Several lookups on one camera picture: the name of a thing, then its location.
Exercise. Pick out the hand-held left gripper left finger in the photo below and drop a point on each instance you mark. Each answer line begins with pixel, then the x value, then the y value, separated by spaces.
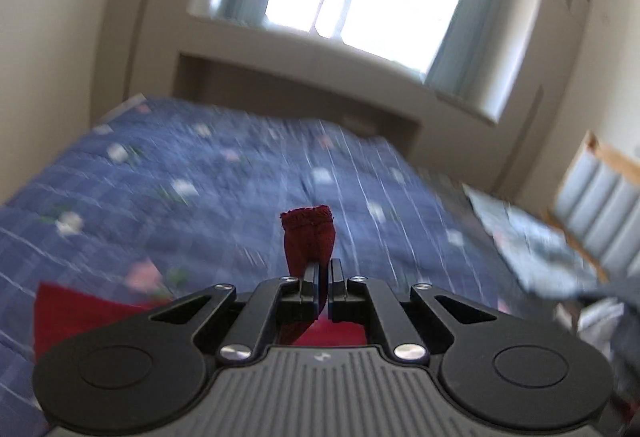
pixel 309 289

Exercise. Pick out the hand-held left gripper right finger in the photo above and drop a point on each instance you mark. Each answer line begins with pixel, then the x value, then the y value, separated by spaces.
pixel 339 289

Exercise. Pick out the dark red knit sweater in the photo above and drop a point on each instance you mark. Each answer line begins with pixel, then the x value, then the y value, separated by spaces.
pixel 309 237

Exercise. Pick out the blue checked floral quilt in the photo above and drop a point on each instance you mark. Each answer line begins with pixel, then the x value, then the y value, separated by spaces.
pixel 200 177

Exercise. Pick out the pale floral cloth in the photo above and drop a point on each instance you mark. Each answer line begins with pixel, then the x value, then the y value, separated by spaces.
pixel 530 242

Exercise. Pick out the beige headboard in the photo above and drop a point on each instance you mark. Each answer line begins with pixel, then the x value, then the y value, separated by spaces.
pixel 300 92

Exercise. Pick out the wooden chair with padded back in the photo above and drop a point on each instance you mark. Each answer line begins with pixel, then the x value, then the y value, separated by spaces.
pixel 597 204

